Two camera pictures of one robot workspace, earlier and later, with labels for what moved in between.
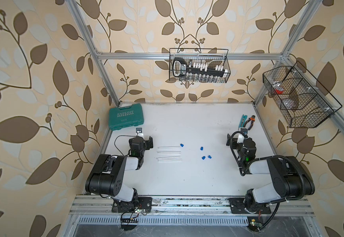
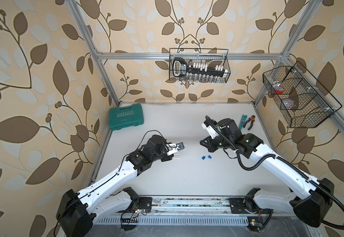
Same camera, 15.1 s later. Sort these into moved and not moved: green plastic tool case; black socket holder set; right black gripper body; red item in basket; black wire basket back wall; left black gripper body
Moved: right black gripper body; left black gripper body
Not moved: black wire basket back wall; red item in basket; green plastic tool case; black socket holder set
